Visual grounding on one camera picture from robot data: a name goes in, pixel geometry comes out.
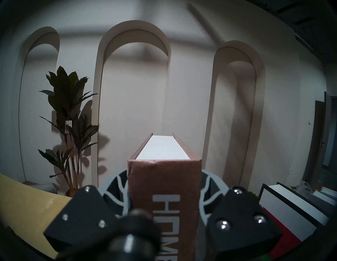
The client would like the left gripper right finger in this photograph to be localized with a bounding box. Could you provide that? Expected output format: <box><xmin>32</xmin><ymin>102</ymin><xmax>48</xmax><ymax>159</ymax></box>
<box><xmin>197</xmin><ymin>170</ymin><xmax>229</xmax><ymax>226</ymax></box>

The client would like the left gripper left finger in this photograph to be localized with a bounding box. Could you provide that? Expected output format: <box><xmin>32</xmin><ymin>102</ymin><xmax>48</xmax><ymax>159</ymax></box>
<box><xmin>97</xmin><ymin>168</ymin><xmax>131</xmax><ymax>217</ymax></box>

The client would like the brown Homes book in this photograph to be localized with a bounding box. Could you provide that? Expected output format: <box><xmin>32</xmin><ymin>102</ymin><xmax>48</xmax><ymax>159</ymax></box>
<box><xmin>127</xmin><ymin>133</ymin><xmax>202</xmax><ymax>261</ymax></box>

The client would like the black Crime and Punishment book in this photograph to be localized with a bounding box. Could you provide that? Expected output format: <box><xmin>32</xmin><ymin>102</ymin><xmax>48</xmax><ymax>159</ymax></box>
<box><xmin>258</xmin><ymin>183</ymin><xmax>318</xmax><ymax>259</ymax></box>

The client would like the grey ianra book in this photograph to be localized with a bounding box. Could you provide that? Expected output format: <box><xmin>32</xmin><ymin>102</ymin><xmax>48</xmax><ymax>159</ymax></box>
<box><xmin>311</xmin><ymin>190</ymin><xmax>337</xmax><ymax>209</ymax></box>

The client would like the tall green leafy plant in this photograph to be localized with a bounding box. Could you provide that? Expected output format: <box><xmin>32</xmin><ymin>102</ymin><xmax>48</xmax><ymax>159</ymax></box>
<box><xmin>38</xmin><ymin>66</ymin><xmax>99</xmax><ymax>196</ymax></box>

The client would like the dark brown door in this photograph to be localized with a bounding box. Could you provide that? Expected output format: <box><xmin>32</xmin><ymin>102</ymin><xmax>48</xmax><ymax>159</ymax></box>
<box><xmin>303</xmin><ymin>92</ymin><xmax>337</xmax><ymax>184</ymax></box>

